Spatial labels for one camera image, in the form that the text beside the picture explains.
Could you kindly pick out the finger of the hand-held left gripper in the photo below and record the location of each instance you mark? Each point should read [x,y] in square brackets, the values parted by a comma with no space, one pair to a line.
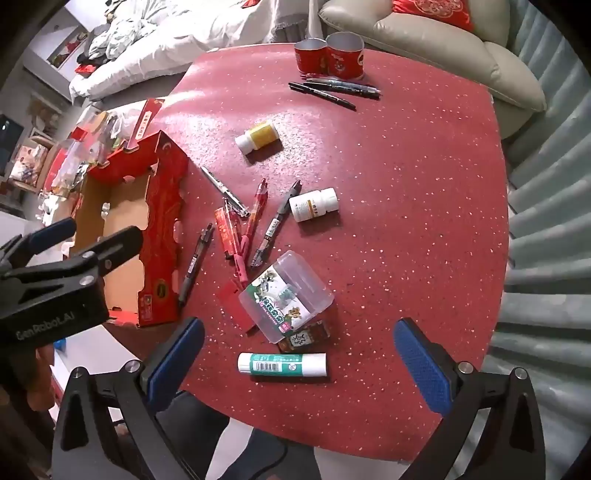
[46,234]
[117,244]

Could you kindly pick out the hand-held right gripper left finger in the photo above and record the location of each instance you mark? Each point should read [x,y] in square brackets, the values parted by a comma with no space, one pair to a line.
[178,355]

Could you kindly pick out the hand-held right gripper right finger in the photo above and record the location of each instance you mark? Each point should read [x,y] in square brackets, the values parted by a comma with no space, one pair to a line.
[422,364]

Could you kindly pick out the red cardboard box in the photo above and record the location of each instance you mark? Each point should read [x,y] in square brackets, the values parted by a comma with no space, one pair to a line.
[161,207]

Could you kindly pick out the white and green glue stick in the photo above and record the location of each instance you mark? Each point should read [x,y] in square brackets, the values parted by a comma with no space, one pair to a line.
[281,363]

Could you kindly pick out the small tile-print box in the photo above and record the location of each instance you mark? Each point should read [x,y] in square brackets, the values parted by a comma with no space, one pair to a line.
[304,339]

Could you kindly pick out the clear plastic box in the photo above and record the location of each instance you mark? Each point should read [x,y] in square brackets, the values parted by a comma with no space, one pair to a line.
[286,286]

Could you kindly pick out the transparent red pen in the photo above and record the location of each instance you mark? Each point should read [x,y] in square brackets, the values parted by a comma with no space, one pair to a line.
[253,217]

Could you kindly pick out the yellow bottle with white cap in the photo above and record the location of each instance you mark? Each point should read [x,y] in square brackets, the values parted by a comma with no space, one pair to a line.
[261,134]

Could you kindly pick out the blue plastic bag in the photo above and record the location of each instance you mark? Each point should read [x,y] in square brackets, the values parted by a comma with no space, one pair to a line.
[61,345]

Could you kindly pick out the colourful printed box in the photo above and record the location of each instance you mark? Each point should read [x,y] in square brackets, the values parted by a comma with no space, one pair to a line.
[30,166]

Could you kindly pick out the red card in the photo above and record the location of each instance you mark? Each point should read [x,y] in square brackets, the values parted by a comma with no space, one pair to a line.
[229,299]

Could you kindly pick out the person's dark trousers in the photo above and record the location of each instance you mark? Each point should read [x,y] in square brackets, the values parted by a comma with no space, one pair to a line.
[194,438]

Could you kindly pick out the pile of assorted packets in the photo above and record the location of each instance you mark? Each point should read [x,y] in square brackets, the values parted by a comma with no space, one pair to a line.
[78,152]

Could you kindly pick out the black screen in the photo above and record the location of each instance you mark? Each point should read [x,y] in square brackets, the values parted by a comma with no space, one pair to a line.
[9,138]

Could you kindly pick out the pink pen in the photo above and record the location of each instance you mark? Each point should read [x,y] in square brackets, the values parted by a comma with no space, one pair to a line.
[240,268]

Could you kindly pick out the silver pen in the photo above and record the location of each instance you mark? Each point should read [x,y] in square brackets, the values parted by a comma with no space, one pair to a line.
[221,189]

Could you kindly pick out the grey and black pen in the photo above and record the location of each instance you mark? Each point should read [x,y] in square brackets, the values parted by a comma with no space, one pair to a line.
[274,226]

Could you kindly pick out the grey pleated curtain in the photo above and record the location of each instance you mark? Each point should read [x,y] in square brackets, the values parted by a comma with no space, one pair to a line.
[545,230]

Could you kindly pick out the white pill bottle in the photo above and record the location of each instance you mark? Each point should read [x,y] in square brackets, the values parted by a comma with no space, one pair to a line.
[314,205]

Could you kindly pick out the pile of grey clothes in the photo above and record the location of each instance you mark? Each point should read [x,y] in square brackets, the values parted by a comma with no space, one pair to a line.
[115,41]

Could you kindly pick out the white duvet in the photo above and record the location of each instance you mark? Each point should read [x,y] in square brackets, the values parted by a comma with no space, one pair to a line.
[184,41]

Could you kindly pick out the beige leather sofa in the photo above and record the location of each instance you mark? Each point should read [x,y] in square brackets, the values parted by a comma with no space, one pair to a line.
[438,50]

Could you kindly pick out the red embroidered cushion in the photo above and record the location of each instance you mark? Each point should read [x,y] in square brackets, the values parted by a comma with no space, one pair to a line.
[434,11]

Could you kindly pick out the wall poster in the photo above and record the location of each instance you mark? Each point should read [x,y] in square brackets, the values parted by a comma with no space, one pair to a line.
[67,46]

